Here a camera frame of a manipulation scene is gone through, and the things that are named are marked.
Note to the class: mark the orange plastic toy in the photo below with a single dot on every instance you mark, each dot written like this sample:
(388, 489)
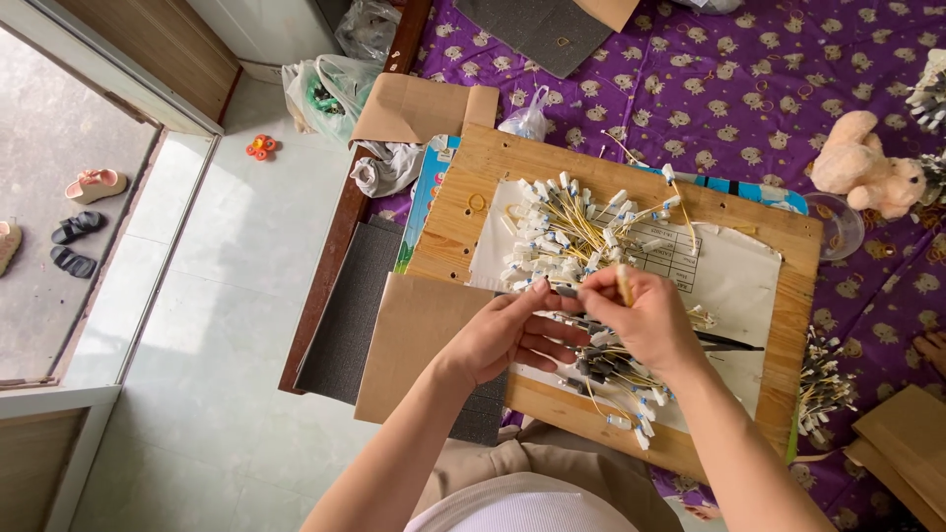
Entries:
(261, 147)

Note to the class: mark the black tweezers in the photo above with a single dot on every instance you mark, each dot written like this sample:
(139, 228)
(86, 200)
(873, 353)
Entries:
(728, 343)

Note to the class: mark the white cabinet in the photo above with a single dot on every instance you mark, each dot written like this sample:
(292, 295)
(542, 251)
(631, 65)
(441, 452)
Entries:
(259, 29)

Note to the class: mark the small clear knotted plastic bag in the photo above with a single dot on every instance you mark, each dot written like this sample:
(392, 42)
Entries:
(526, 118)

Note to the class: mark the dark grey foam mat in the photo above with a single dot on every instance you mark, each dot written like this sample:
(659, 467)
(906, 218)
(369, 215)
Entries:
(355, 310)

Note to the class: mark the brown cardboard corner piece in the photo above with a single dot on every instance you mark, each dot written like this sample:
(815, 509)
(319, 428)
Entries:
(607, 11)

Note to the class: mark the beige shoe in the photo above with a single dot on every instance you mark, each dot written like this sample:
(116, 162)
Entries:
(9, 247)

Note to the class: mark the white framed door panel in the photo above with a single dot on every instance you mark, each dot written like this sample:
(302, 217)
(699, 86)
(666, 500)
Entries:
(44, 458)

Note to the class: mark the person's left hand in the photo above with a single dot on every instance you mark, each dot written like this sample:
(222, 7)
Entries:
(502, 336)

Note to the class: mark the yellow rubber band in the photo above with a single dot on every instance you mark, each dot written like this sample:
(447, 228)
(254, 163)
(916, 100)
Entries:
(477, 202)

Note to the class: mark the plastic bag with green items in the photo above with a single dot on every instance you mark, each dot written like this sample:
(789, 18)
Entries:
(329, 96)

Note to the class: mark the folded brown cardboard flap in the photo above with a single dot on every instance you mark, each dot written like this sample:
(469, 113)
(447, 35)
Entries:
(414, 107)

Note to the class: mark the crumpled clear plastic bag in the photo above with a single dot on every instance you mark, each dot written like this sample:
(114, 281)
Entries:
(368, 28)

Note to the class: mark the bound bunch of grey-tipped connectors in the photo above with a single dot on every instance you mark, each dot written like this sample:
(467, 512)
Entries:
(617, 384)

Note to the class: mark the blue colourful picture board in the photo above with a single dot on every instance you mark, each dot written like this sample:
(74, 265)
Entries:
(429, 192)

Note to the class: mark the dark wooden bed frame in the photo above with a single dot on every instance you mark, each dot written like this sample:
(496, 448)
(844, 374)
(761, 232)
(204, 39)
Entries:
(332, 244)

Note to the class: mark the person's right fingers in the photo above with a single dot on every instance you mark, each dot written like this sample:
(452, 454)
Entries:
(597, 299)

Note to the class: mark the tied bundle of white-tipped connectors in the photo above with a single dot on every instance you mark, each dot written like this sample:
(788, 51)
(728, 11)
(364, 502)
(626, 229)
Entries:
(824, 388)
(931, 92)
(935, 177)

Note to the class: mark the beige plush toy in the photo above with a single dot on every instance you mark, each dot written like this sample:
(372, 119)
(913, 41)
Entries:
(861, 166)

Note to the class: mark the purple patterned bedsheet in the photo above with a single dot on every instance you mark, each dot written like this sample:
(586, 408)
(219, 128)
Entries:
(709, 81)

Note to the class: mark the brown wooden door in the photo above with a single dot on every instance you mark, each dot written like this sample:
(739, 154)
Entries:
(159, 52)

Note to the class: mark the black sandal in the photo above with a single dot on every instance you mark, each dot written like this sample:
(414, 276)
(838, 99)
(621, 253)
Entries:
(72, 262)
(77, 227)

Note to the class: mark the person's right hand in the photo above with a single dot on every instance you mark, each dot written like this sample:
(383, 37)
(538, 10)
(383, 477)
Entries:
(650, 325)

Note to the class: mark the pink slipper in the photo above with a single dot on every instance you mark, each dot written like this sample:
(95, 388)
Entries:
(94, 186)

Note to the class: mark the white paper sheet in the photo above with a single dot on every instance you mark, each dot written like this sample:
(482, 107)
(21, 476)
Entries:
(732, 284)

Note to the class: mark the grey cloth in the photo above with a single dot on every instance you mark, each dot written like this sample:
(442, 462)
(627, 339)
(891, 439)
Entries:
(388, 168)

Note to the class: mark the flat brown cardboard sheet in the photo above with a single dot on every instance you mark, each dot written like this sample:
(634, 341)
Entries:
(414, 340)

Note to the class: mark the stack of brown cardboard pieces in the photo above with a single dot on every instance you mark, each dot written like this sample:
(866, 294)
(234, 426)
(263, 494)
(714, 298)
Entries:
(905, 451)

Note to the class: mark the person's white ribbed shirt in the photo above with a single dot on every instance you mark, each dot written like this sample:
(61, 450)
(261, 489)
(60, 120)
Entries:
(517, 510)

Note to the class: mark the wooden work board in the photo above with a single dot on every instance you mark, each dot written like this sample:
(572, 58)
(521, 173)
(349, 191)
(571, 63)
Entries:
(458, 222)

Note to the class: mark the clear plastic bowl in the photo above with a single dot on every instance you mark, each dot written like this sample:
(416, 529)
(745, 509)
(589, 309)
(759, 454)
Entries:
(835, 229)

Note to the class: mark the grey foam sheet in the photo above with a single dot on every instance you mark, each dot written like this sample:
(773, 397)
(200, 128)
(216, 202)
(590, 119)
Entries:
(532, 33)

